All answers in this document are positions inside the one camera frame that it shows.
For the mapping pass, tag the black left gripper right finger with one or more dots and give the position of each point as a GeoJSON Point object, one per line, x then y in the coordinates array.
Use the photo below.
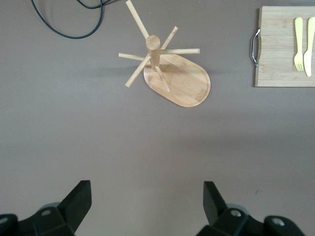
{"type": "Point", "coordinates": [216, 216]}

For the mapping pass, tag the wooden cutting board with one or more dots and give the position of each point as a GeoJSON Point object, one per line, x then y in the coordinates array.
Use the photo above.
{"type": "Point", "coordinates": [275, 49]}

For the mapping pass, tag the yellow plastic fork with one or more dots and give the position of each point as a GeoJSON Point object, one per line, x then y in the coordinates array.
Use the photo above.
{"type": "Point", "coordinates": [298, 37]}

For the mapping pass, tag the wooden mug tree stand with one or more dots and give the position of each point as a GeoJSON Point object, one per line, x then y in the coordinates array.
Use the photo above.
{"type": "Point", "coordinates": [187, 83]}

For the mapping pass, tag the yellow plastic knife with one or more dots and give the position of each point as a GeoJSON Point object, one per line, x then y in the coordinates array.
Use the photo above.
{"type": "Point", "coordinates": [309, 59]}

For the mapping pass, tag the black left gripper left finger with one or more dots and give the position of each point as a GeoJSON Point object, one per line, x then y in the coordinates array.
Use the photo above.
{"type": "Point", "coordinates": [71, 211]}

